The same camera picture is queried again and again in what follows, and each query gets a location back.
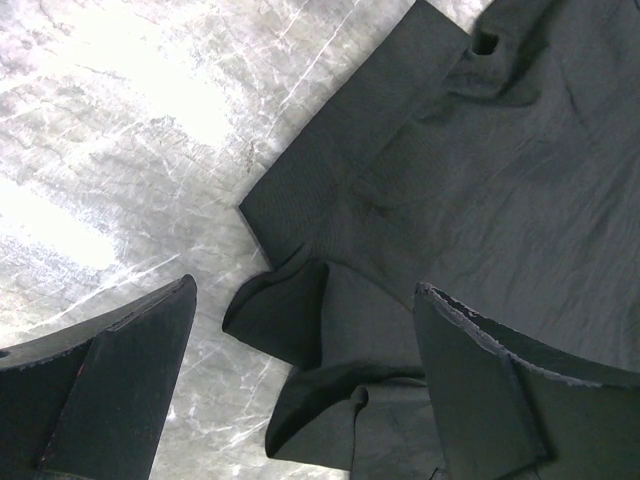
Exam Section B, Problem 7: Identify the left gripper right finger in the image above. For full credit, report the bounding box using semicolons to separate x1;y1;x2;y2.
414;283;639;479

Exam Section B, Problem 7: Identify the black long sleeve shirt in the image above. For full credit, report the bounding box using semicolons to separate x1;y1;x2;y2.
222;1;639;479

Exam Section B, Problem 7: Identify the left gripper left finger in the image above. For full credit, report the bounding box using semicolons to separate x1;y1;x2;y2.
1;275;197;479

